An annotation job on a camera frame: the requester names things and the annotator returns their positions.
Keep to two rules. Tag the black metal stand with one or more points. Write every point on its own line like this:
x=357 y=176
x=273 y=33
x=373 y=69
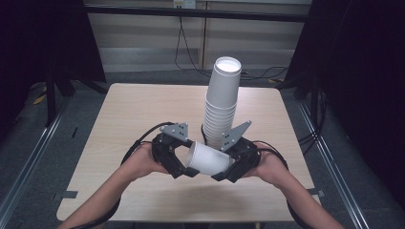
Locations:
x=51 y=95

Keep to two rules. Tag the black horizontal bar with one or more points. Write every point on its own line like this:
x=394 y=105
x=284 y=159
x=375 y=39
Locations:
x=191 y=13

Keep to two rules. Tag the single white paper cup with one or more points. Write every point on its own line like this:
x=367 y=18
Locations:
x=210 y=159

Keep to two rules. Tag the yellow object on floor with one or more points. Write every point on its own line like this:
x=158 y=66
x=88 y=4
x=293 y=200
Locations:
x=39 y=99

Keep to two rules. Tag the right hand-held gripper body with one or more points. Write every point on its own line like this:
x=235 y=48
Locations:
x=243 y=154

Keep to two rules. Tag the person's left hand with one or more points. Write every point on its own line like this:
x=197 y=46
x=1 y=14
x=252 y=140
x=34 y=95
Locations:
x=143 y=162

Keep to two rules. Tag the stack of white paper cups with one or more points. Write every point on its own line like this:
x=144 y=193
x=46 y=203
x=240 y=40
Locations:
x=221 y=105

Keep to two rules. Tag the small black tape strip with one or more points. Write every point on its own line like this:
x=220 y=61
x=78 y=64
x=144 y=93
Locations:
x=74 y=132

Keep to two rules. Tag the grey tape piece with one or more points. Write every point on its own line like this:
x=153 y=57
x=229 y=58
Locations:
x=69 y=194
x=316 y=192

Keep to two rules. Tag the person's right hand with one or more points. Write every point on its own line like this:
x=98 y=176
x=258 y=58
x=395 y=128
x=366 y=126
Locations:
x=270 y=165

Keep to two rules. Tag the dark curtain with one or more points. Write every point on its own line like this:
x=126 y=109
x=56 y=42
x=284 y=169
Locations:
x=41 y=41
x=363 y=79

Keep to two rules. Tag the metal floor rail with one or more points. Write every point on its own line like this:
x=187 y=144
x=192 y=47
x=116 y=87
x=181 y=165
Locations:
x=334 y=168
x=28 y=159

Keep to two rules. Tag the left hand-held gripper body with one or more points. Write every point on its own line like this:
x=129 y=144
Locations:
x=165 y=149

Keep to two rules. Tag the white wall power outlet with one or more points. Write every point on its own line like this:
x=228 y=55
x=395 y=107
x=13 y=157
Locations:
x=184 y=4

